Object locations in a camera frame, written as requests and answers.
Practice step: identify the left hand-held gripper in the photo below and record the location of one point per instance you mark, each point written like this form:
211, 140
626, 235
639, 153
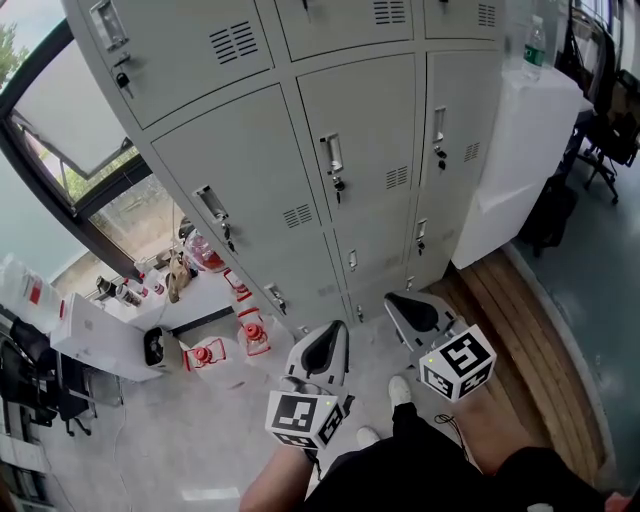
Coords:
295, 417

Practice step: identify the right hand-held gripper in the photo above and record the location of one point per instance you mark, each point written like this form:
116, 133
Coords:
457, 365

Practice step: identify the grey locker door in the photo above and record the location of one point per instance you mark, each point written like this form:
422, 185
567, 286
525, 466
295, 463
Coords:
370, 110

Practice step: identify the grey metal locker cabinet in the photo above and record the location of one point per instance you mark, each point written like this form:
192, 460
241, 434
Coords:
240, 150

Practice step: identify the person's right forearm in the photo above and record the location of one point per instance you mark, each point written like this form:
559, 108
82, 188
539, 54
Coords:
500, 435

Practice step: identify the person's left forearm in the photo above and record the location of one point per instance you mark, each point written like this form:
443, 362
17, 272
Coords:
277, 480

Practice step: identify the person's right white shoe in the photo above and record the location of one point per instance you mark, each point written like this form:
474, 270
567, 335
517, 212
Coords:
400, 390

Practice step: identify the person's white shoe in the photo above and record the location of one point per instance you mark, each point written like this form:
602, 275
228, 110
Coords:
400, 390
368, 436

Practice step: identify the person's left white shoe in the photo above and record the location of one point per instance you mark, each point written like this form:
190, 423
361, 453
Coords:
368, 436

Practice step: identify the wooden slat platform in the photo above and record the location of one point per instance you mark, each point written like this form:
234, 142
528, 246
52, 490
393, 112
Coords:
540, 350

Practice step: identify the person's black clothing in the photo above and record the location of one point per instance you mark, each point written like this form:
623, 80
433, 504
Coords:
400, 475

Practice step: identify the small white appliance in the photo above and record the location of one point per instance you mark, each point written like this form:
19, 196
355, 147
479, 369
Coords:
167, 350

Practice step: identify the pink plastic bag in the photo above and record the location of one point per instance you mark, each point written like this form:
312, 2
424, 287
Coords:
202, 252

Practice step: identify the brown paper bag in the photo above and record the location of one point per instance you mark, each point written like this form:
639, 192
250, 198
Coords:
177, 275

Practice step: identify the black backpack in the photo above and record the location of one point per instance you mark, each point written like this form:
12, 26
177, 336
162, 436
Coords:
550, 215

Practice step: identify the dark jar with white label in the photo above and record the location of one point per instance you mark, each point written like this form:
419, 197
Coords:
128, 295

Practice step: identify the white foam box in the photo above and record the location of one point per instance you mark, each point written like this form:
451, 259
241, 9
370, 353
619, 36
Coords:
530, 140

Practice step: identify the flat white box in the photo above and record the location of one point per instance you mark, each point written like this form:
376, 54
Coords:
100, 335

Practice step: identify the dark metal cup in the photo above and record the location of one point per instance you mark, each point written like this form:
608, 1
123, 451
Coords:
106, 287

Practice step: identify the black mesh office chair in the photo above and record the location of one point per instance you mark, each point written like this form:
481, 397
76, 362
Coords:
617, 130

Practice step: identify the clear water bottle green label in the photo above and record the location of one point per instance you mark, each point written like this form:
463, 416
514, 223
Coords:
533, 55

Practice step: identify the black swivel chair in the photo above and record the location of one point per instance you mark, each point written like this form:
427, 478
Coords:
35, 375

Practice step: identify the clear plastic bag red label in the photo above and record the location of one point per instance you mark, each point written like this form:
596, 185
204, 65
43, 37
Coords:
30, 295

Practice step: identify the dark hanging jacket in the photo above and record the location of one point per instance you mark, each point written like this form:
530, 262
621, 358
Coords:
585, 45

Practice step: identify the black window frame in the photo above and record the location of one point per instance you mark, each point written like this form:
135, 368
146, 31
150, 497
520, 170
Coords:
45, 170

